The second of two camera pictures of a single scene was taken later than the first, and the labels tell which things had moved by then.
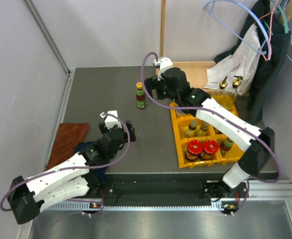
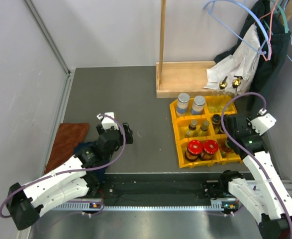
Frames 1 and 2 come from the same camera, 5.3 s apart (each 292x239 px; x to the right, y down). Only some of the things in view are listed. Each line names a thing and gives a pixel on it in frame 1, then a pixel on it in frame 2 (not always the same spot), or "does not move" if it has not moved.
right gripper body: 157,83 to 254,128
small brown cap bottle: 190,132 does not move
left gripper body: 105,127 does not move
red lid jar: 194,148 does not move
